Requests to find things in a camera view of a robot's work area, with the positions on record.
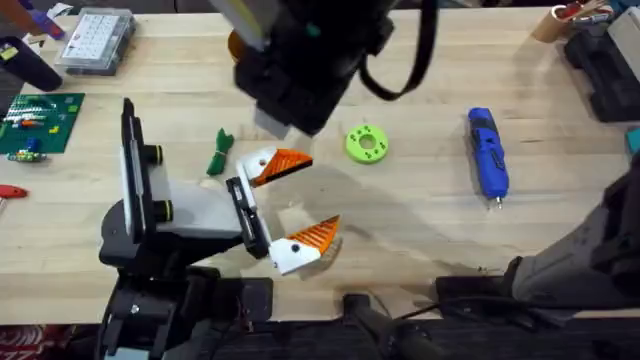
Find red handled tool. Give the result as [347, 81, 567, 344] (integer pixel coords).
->
[0, 184, 29, 201]

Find black upright left wrist plate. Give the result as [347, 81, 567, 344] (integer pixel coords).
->
[121, 97, 148, 244]

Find purple object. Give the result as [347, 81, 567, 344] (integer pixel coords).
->
[18, 0, 67, 41]

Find clear plastic parts box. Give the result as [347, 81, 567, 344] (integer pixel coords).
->
[53, 7, 138, 78]

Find green disc with holes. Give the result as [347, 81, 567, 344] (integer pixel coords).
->
[344, 123, 390, 166]

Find blue electric screwdriver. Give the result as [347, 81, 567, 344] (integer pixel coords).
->
[467, 107, 511, 211]

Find black tool case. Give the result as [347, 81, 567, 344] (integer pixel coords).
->
[563, 24, 640, 124]

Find black cylindrical tool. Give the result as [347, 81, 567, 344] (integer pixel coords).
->
[0, 34, 64, 94]

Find red and white bag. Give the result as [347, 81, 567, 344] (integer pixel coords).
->
[0, 324, 72, 360]

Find red scissors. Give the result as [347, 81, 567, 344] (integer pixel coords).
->
[554, 0, 615, 25]

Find green vegetable toy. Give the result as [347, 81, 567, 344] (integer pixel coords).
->
[206, 127, 236, 177]

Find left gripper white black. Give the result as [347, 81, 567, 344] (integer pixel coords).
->
[98, 144, 343, 277]

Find black cylindrical mount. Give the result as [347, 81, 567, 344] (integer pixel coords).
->
[341, 293, 442, 360]

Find black rail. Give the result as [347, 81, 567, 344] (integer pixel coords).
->
[164, 314, 640, 360]

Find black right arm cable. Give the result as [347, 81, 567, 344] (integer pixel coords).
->
[358, 0, 440, 102]

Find cardboard tape roll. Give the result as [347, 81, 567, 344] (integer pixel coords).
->
[530, 4, 576, 45]

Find green board with toy blocks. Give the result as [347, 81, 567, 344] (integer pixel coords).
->
[0, 92, 86, 164]

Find grey flat box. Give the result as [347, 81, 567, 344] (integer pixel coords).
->
[606, 6, 640, 82]

